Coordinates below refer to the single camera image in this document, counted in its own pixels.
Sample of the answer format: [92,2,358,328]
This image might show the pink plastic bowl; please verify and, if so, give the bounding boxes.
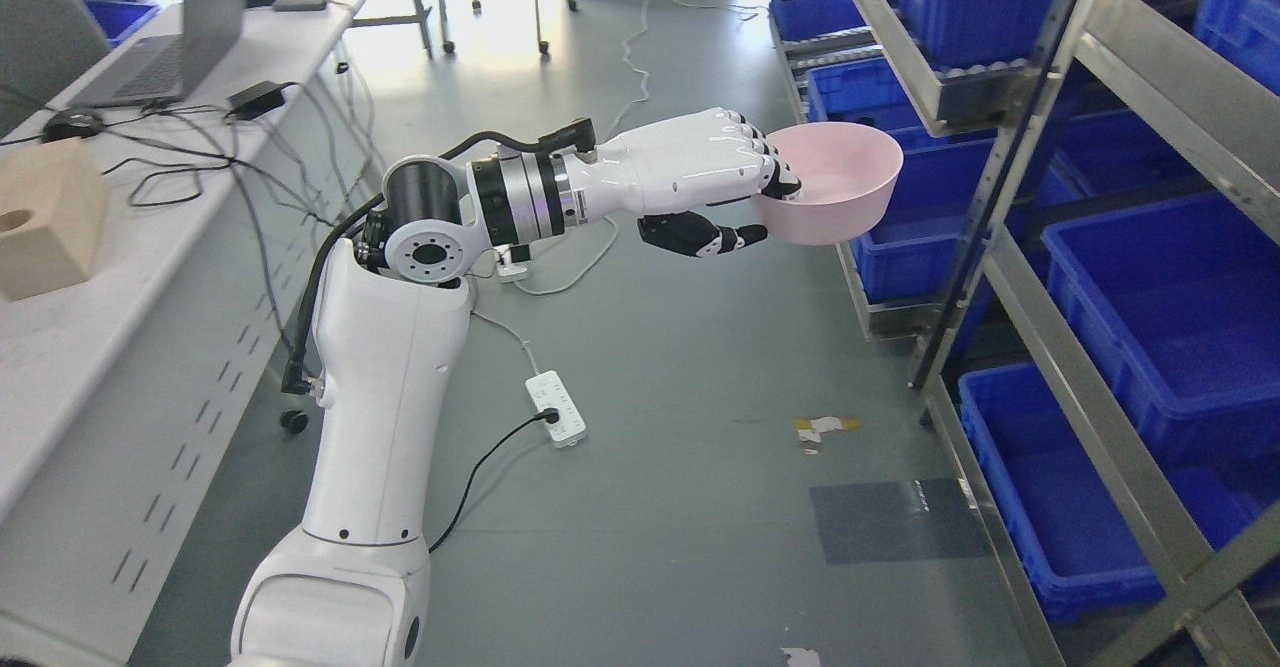
[750,123,904,246]

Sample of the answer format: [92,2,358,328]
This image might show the black power adapter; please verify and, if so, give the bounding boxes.
[227,82,294,122]

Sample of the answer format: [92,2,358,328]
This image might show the grey laptop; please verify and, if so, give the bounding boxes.
[70,0,244,108]

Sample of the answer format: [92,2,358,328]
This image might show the wooden block with hole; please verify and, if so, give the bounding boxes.
[1,138,110,301]

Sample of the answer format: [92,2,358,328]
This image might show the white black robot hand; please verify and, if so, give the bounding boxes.
[563,108,801,259]

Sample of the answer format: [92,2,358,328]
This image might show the white power strip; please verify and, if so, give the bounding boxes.
[525,370,588,448]

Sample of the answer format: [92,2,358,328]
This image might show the white desk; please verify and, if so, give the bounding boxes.
[1,0,369,666]

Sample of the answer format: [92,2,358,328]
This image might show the black computer mouse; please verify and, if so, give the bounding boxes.
[40,108,108,143]

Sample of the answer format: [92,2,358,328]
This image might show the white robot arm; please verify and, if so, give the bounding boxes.
[230,119,595,666]

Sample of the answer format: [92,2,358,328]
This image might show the steel shelf rack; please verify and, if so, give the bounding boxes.
[771,0,1280,667]

